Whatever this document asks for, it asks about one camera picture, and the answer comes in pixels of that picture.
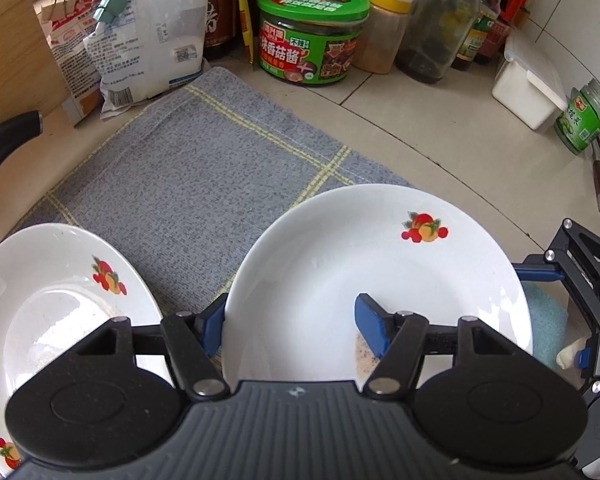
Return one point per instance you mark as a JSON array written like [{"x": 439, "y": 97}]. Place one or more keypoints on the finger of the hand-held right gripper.
[
  {"x": 583, "y": 356},
  {"x": 540, "y": 275}
]

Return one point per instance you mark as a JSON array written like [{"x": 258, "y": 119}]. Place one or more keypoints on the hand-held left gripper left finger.
[{"x": 215, "y": 327}]

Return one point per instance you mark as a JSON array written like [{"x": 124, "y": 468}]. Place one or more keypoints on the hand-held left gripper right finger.
[{"x": 370, "y": 325}]

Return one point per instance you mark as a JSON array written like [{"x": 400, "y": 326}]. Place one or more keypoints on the white fruit-print plate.
[
  {"x": 40, "y": 280},
  {"x": 330, "y": 240}
]

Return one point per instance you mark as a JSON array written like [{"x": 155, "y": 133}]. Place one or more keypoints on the teal cloth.
[{"x": 545, "y": 320}]

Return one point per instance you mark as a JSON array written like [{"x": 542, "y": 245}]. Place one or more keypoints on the green jar metal lid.
[{"x": 580, "y": 125}]

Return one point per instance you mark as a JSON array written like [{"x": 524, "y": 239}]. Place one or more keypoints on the grey checked cloth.
[{"x": 180, "y": 175}]

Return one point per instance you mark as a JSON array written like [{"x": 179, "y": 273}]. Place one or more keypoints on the white plastic container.
[{"x": 520, "y": 90}]

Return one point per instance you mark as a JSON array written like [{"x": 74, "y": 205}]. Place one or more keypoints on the yellow-green label bottle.
[{"x": 472, "y": 40}]

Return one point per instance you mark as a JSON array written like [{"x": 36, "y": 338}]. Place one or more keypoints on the green lid sauce jar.
[{"x": 305, "y": 45}]

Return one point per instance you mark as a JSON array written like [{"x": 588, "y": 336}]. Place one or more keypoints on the yellow lid spice jar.
[{"x": 380, "y": 35}]

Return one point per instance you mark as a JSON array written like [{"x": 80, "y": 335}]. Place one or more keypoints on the white plastic bag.
[{"x": 145, "y": 45}]

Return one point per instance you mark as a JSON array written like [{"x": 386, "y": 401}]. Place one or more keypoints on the red and white bag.
[{"x": 67, "y": 65}]

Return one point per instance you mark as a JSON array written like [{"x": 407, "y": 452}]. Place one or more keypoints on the yellow seasoning packet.
[{"x": 245, "y": 25}]

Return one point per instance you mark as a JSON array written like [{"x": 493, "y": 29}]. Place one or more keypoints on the dark soy sauce bottle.
[{"x": 220, "y": 20}]

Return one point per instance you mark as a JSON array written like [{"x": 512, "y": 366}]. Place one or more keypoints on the green binder clip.
[{"x": 110, "y": 5}]

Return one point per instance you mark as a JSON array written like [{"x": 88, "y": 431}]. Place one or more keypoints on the wooden cutting board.
[{"x": 10, "y": 35}]

